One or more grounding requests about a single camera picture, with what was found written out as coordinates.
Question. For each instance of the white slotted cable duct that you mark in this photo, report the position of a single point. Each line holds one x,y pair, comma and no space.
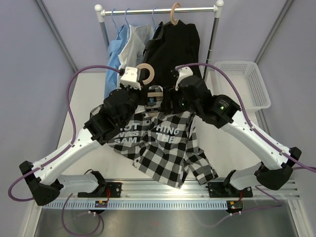
139,205

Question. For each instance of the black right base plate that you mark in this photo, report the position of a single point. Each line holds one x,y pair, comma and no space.
219,190

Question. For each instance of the light blue shirt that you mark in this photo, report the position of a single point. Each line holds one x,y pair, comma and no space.
115,48

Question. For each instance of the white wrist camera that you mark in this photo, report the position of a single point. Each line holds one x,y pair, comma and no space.
182,73
130,78

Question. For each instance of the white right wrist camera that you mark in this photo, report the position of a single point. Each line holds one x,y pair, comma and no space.
182,73

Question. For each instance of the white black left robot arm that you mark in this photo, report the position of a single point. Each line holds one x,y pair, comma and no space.
45,177

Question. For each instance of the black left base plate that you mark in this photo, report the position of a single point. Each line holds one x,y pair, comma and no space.
113,189

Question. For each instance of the metal clothes rack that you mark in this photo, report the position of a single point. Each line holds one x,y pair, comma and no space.
216,9

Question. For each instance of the blue wire hanger right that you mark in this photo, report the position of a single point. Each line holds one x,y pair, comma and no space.
153,20

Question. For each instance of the white plastic basket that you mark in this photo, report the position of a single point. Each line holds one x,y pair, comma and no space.
247,79

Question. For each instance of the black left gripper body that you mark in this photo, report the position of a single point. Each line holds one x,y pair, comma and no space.
137,97

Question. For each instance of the aluminium mounting rail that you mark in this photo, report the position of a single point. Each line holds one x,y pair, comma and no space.
142,189

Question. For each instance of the dark pinstriped shirt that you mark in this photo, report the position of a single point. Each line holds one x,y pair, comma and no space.
152,47

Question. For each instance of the wooden hanger of black shirt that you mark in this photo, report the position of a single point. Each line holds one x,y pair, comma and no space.
172,13

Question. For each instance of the wooden hanger of checkered shirt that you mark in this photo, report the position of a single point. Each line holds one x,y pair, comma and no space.
148,80

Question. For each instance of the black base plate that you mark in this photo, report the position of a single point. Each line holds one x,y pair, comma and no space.
219,190
113,189

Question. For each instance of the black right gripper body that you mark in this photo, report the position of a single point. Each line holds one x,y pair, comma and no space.
179,104

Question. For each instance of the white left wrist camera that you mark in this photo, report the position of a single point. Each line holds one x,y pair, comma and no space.
130,78

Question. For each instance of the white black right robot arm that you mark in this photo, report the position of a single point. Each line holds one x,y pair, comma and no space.
276,160

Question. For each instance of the black white checkered shirt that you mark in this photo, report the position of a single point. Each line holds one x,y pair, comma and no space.
164,147

